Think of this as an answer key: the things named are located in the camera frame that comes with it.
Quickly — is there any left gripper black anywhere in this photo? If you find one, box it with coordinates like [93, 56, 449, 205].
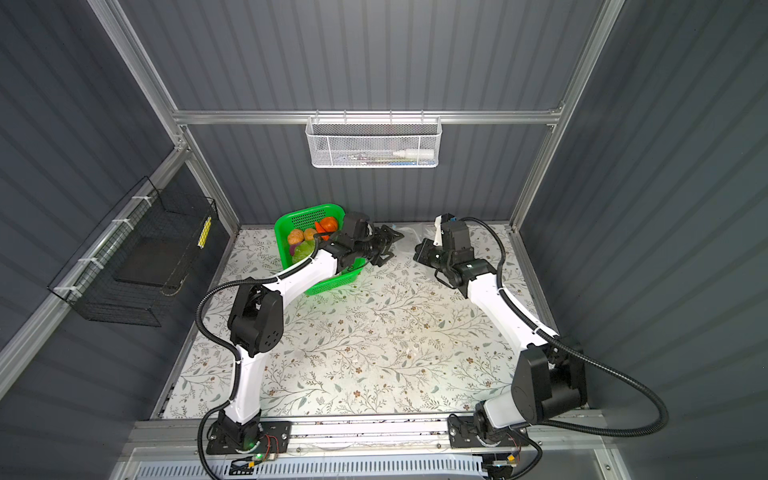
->
[351, 223, 402, 265]

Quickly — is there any clear zip top bag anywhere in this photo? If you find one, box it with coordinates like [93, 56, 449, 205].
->
[391, 222, 436, 243]

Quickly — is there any red tomato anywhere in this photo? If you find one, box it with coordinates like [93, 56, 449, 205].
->
[319, 216, 339, 233]

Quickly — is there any orange carrot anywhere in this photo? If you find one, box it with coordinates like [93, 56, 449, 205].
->
[315, 222, 329, 240]

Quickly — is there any green plastic basket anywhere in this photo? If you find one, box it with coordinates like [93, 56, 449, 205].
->
[274, 204, 366, 296]

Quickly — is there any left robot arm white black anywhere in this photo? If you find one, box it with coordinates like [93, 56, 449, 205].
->
[219, 212, 404, 426]

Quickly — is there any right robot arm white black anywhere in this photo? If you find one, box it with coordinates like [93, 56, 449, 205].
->
[414, 214, 588, 444]

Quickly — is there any napa cabbage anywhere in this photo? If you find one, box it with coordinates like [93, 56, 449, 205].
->
[292, 241, 316, 264]

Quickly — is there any white marker in basket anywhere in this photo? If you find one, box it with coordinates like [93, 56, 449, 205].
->
[392, 149, 435, 161]

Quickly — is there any black pad in basket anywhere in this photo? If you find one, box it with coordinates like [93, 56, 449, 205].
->
[114, 237, 198, 291]

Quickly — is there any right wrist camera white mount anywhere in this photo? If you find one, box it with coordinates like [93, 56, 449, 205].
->
[433, 213, 456, 247]

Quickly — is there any white wire wall basket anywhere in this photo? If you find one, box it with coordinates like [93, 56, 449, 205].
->
[305, 114, 443, 169]

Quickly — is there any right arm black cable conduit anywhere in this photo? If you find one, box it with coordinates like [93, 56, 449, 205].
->
[458, 215, 670, 438]

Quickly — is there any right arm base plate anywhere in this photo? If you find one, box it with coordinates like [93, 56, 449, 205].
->
[447, 414, 530, 450]

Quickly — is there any white vented cable duct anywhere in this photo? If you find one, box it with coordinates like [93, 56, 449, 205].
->
[128, 454, 488, 480]

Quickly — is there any black wire wall basket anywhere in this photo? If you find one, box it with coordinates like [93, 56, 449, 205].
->
[48, 178, 218, 327]

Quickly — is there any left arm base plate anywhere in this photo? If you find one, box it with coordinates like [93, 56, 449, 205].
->
[204, 418, 293, 458]

